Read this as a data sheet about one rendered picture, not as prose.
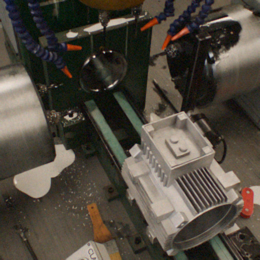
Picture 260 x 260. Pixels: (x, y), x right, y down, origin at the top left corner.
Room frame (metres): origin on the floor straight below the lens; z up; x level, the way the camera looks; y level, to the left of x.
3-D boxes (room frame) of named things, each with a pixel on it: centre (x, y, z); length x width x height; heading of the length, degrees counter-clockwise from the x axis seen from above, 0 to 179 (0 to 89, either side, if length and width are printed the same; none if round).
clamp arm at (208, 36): (0.72, -0.15, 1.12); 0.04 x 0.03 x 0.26; 28
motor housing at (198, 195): (0.49, -0.12, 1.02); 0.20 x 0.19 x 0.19; 28
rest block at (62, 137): (0.78, 0.16, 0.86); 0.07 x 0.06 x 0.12; 118
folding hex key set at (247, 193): (0.59, -0.33, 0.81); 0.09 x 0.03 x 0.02; 168
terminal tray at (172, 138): (0.53, -0.10, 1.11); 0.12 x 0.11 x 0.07; 28
